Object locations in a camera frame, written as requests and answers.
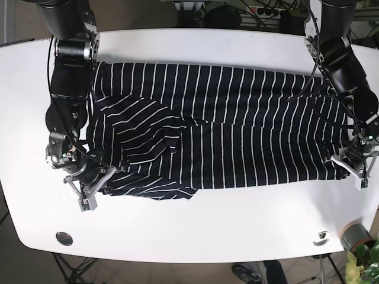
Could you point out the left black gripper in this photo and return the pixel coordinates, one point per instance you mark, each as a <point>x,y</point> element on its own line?
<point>357,159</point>

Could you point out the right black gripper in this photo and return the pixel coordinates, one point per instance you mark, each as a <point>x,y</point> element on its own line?
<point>86,180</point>

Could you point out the black white striped T-shirt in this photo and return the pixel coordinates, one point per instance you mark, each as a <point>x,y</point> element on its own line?
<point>173,129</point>

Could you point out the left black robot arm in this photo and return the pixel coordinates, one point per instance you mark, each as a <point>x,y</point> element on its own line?
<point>329,44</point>

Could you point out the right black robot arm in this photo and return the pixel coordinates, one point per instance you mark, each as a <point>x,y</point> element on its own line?
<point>74,47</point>

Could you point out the left silver table grommet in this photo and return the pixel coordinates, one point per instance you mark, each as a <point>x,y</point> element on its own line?
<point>64,238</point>

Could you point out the silver table grommet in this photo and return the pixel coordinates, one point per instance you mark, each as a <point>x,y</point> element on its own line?
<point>321,239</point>
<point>64,238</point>

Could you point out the grey plant pot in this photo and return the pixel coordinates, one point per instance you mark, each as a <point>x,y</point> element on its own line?
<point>354,234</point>

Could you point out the right silver table grommet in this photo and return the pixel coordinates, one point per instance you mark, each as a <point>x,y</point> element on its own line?
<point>321,239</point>

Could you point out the green potted plant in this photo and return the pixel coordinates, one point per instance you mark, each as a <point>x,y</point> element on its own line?
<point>362,266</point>

